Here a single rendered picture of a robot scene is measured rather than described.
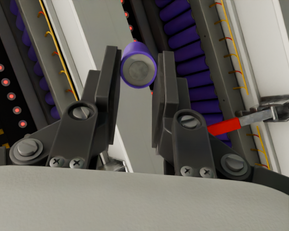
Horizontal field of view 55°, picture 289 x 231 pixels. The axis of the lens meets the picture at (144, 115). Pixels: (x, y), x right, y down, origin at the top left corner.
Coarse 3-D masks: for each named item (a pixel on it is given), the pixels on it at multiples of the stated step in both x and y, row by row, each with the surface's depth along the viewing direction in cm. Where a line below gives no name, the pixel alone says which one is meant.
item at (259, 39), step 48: (144, 0) 41; (192, 0) 33; (240, 0) 31; (288, 0) 28; (192, 48) 37; (240, 48) 32; (288, 48) 28; (192, 96) 40; (240, 96) 35; (288, 96) 30; (240, 144) 35; (288, 144) 32
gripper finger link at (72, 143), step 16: (64, 112) 10; (80, 112) 10; (96, 112) 10; (64, 128) 9; (80, 128) 9; (96, 128) 10; (64, 144) 9; (80, 144) 9; (48, 160) 8; (64, 160) 8; (80, 160) 8; (96, 160) 11
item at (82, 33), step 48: (0, 0) 37; (48, 0) 27; (96, 0) 24; (0, 48) 38; (48, 48) 29; (96, 48) 24; (0, 96) 38; (48, 96) 35; (144, 96) 26; (0, 144) 37; (144, 144) 26
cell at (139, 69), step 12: (132, 48) 15; (144, 48) 15; (132, 60) 13; (144, 60) 13; (120, 72) 13; (132, 72) 13; (144, 72) 13; (156, 72) 13; (132, 84) 13; (144, 84) 14
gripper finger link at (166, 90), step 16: (160, 64) 12; (160, 80) 12; (176, 80) 12; (160, 96) 11; (176, 96) 11; (160, 112) 11; (160, 128) 12; (160, 144) 11; (224, 144) 10; (224, 160) 10; (240, 160) 10; (224, 176) 9; (240, 176) 9
